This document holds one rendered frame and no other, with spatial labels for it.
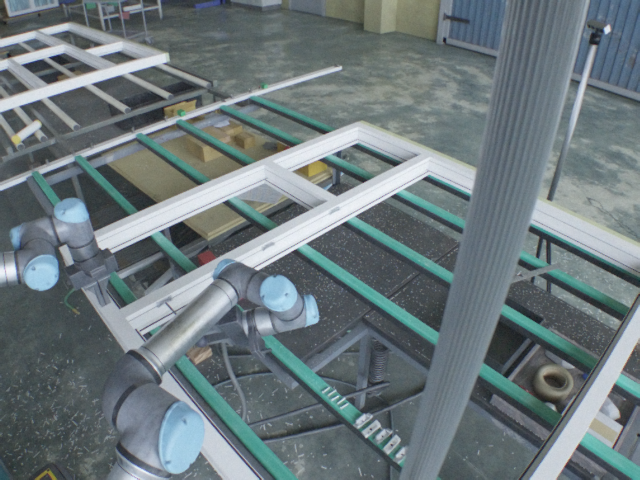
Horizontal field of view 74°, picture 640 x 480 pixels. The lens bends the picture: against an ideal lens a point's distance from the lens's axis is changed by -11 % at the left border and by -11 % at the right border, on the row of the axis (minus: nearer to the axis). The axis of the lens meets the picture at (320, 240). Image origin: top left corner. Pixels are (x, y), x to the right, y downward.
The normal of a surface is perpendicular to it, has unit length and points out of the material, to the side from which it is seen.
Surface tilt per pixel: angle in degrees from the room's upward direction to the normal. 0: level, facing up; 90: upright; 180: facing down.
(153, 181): 0
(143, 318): 90
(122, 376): 9
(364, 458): 0
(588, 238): 90
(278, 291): 26
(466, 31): 90
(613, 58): 90
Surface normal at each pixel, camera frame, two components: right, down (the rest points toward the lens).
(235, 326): 0.13, 0.75
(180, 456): 0.91, 0.21
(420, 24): -0.73, 0.41
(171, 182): 0.00, -0.79
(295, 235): 0.68, 0.44
